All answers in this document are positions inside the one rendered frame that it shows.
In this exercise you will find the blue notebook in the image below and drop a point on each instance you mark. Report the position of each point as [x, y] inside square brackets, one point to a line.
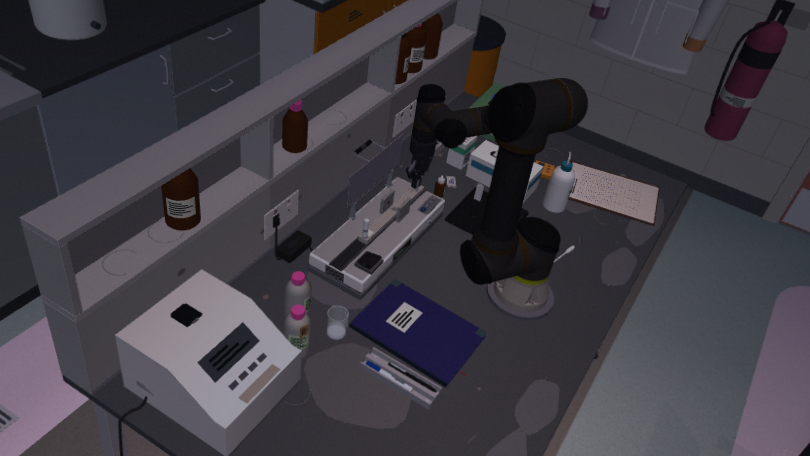
[436, 342]

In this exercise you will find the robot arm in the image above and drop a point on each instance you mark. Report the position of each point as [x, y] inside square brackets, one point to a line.
[506, 190]

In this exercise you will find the white lab coat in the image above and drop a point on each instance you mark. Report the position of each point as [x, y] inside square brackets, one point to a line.
[652, 32]

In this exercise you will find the brown clipboard with paper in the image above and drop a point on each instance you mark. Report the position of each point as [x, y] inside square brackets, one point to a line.
[617, 193]

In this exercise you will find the black marker pen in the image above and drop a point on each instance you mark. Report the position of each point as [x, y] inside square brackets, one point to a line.
[363, 147]

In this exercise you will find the translucent grey colorimeter lid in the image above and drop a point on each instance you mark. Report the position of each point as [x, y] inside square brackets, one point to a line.
[376, 174]

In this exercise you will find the yellow cabinet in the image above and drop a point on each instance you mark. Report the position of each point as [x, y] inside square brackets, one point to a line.
[354, 19]

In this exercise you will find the orange waste bin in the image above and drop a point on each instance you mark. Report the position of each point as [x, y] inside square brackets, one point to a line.
[485, 60]

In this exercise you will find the black mat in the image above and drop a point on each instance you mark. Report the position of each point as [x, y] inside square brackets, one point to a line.
[468, 215]

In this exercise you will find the round grey base plate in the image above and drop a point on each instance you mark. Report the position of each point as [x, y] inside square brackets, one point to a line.
[520, 304]

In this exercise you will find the white blue tissue box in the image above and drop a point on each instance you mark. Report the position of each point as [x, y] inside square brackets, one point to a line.
[486, 161]

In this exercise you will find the clear glass beaker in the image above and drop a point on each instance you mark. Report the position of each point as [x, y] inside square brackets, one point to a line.
[337, 324]

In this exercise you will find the brown bottle pink cap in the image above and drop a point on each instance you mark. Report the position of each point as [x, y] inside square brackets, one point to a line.
[295, 130]

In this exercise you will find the blue switch panel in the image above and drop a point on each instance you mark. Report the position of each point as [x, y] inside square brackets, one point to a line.
[430, 205]

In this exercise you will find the white bottle pink cap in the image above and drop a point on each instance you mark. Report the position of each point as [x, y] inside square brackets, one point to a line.
[297, 329]
[298, 292]

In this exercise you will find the white swab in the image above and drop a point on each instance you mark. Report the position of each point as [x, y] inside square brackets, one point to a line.
[564, 254]

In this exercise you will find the brown reagent bottle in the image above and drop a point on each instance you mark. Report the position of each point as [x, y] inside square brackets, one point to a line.
[401, 63]
[433, 35]
[416, 49]

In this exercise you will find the white wall socket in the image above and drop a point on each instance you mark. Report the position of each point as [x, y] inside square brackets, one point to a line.
[281, 214]
[404, 118]

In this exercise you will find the white cylindrical vessel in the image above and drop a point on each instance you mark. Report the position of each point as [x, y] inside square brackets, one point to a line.
[68, 16]

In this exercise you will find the small orange box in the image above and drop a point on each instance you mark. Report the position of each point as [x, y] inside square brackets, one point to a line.
[545, 168]

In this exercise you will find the small white cell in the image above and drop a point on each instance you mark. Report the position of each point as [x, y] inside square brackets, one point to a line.
[366, 229]

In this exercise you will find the white benchtop instrument box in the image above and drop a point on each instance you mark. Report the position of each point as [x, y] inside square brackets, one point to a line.
[190, 373]

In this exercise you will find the grey bench shelf unit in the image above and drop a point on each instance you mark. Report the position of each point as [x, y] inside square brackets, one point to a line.
[209, 164]

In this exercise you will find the small brown dropper bottle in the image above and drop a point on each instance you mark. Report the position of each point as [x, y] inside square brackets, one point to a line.
[440, 186]

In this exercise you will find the grey pen tray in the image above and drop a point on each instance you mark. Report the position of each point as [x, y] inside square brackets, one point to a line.
[398, 376]

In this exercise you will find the grey cell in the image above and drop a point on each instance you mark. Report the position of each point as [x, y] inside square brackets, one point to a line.
[384, 203]

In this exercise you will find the large brown labelled bottle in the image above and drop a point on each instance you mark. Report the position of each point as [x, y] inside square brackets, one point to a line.
[181, 201]

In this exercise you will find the black square pad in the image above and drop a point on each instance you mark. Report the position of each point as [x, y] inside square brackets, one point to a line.
[368, 261]

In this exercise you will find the small white green box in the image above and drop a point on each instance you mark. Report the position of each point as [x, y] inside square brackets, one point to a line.
[460, 154]

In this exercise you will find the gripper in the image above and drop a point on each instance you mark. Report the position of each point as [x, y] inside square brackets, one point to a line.
[421, 155]

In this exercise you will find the black power adapter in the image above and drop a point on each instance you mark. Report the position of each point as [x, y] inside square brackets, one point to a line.
[293, 245]

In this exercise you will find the grey drawer cabinet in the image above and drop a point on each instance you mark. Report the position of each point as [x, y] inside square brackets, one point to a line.
[158, 76]

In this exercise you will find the white wash bottle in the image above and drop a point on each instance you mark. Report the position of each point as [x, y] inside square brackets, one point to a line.
[559, 190]

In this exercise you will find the red fire extinguisher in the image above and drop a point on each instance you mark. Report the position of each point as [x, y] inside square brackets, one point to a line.
[746, 76]

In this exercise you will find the light grey shuttle bar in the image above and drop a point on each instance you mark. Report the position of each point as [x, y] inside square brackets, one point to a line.
[395, 212]

